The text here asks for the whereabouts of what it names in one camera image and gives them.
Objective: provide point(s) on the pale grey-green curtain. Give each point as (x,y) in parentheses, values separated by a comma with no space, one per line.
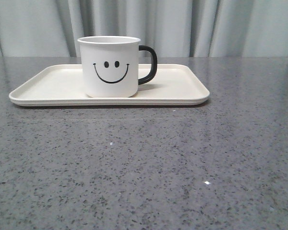
(173,28)

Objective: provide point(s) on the white smiley mug black handle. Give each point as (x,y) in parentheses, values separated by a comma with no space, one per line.
(110,65)

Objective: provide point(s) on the cream rectangular plastic tray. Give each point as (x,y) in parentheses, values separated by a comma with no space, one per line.
(62,85)

